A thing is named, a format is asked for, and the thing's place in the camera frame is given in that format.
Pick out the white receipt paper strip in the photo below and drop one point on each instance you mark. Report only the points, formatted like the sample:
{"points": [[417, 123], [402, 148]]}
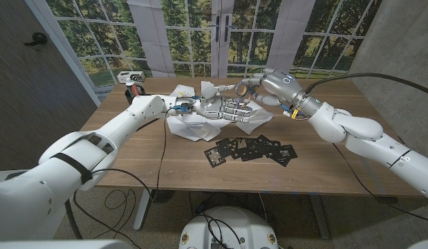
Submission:
{"points": [[189, 129]]}

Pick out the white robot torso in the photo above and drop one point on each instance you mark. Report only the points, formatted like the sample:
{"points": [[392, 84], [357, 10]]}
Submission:
{"points": [[244, 224]]}

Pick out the white power strip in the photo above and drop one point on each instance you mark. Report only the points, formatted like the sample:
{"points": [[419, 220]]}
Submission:
{"points": [[130, 76]]}

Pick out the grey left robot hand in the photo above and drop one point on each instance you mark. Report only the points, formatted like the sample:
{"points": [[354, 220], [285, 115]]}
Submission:
{"points": [[210, 107]]}

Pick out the dark brown mug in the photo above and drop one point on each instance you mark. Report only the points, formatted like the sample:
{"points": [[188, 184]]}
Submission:
{"points": [[129, 98]]}

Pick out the white table leg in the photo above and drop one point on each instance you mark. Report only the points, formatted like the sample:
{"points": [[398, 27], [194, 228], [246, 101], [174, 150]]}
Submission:
{"points": [[142, 209]]}

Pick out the black ribbed round object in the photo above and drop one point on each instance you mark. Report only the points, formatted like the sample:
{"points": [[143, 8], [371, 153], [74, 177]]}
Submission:
{"points": [[162, 195]]}

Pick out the black playing card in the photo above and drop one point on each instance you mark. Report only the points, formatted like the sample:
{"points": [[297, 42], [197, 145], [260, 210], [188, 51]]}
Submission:
{"points": [[284, 155], [256, 142], [214, 157], [267, 142], [223, 147], [242, 143], [251, 155]]}

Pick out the printed forest window backdrop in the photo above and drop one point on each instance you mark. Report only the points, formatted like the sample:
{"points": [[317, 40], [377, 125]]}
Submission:
{"points": [[244, 45]]}

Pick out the white red toothpaste tube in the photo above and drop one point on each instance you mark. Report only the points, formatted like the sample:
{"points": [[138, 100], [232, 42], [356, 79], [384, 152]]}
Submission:
{"points": [[133, 90]]}

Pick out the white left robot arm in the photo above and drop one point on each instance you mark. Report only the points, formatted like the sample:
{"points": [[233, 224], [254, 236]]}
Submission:
{"points": [[141, 110]]}

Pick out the black yellow footprint pad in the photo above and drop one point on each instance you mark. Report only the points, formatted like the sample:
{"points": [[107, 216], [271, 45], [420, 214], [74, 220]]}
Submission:
{"points": [[16, 174]]}

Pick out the black wall hook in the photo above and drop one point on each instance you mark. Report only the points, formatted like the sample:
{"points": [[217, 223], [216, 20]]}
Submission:
{"points": [[37, 38]]}

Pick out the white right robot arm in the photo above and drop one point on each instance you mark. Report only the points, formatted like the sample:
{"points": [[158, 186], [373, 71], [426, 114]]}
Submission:
{"points": [[327, 121]]}

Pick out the grey table leg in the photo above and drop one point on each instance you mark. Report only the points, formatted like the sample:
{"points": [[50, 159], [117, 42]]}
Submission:
{"points": [[320, 216]]}

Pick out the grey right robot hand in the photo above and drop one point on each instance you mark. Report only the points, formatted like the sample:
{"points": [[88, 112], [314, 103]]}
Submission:
{"points": [[283, 86]]}

